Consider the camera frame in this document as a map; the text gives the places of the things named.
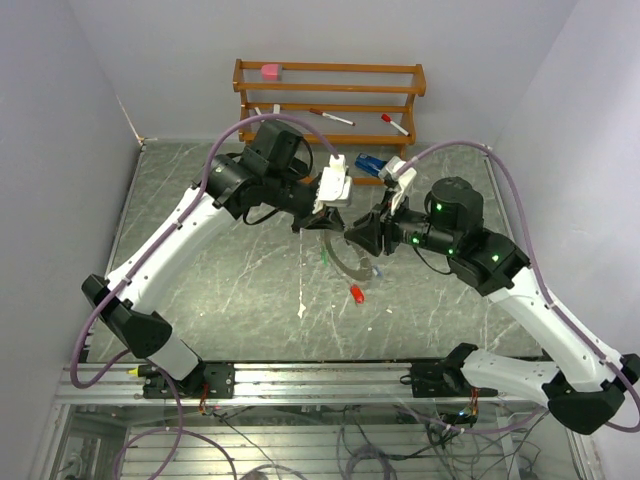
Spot pink eraser block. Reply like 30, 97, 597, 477
260, 63, 282, 82

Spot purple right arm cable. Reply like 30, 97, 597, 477
407, 139, 640, 434

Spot red white marker pen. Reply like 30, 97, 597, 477
309, 108, 356, 127

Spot red key tag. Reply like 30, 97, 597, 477
350, 285, 365, 304

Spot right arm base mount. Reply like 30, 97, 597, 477
399, 343, 479, 398

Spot purple cable loop below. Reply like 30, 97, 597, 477
112, 384, 236, 480

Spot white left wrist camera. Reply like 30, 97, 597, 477
312, 154, 353, 214

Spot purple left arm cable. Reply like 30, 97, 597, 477
69, 113, 346, 390

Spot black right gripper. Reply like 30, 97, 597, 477
345, 187, 460, 256

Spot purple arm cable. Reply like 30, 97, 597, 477
407, 139, 640, 434
69, 113, 346, 390

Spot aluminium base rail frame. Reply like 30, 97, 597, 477
54, 354, 558, 406

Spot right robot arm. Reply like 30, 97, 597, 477
345, 177, 639, 435

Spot blue stapler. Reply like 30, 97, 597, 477
355, 153, 386, 177

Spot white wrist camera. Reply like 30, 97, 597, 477
378, 156, 417, 215
312, 154, 353, 214

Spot white plastic clamp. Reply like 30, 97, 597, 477
253, 104, 281, 115

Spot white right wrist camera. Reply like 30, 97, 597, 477
378, 156, 417, 215

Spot red capped white marker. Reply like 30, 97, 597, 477
381, 113, 410, 136

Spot round metal keyring disc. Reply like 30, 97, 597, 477
321, 231, 378, 282

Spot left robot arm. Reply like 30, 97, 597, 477
82, 114, 352, 397

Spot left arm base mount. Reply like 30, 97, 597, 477
130, 362, 236, 399

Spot wooden shelf rack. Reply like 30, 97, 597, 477
232, 59, 427, 156

